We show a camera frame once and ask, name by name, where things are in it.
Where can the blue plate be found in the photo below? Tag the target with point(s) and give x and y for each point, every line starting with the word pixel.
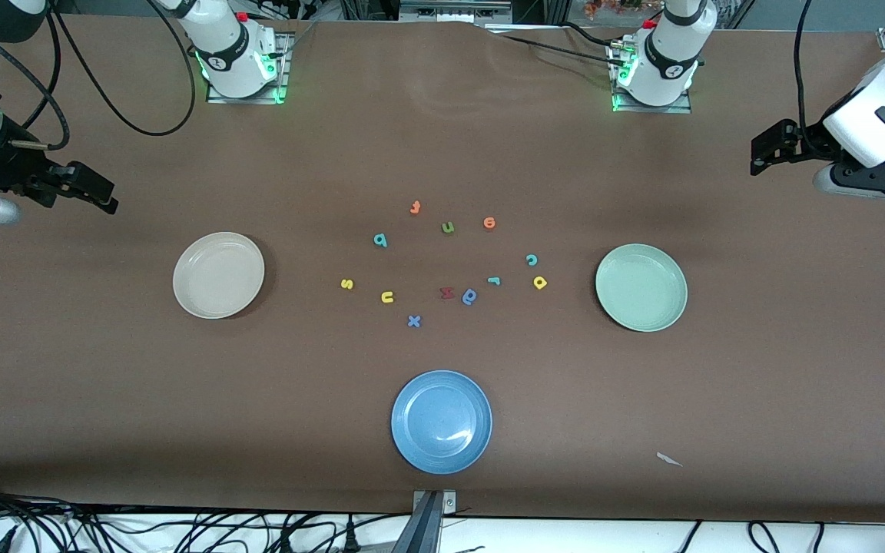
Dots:
pixel 441 422

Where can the blue foam letter a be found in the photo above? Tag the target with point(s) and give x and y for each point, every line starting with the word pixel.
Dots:
pixel 470 297

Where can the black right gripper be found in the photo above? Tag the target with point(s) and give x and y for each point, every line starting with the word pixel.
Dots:
pixel 14 168

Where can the dark grey metal bar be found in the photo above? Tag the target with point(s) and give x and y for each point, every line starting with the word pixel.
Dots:
pixel 421 534

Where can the grey equipment box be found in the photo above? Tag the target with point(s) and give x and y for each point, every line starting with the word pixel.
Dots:
pixel 450 11

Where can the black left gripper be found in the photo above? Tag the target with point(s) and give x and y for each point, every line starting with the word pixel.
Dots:
pixel 805 143

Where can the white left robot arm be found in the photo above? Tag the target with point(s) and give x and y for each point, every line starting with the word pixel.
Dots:
pixel 669 54

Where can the beige brown plate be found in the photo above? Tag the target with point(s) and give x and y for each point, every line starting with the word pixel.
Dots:
pixel 218 275

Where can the small metal bracket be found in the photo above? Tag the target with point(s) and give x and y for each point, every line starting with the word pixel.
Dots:
pixel 449 503

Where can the white paper scrap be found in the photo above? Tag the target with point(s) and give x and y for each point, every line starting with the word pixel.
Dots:
pixel 668 459

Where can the light green plate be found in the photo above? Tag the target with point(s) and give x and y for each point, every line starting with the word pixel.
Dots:
pixel 641 288

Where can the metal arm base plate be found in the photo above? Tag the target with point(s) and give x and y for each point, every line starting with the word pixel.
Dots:
pixel 681 109
pixel 283 88

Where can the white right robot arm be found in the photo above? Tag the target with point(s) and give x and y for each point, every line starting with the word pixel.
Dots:
pixel 231 54

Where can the black power plug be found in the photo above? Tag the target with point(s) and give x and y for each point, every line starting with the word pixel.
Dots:
pixel 286 544
pixel 351 540

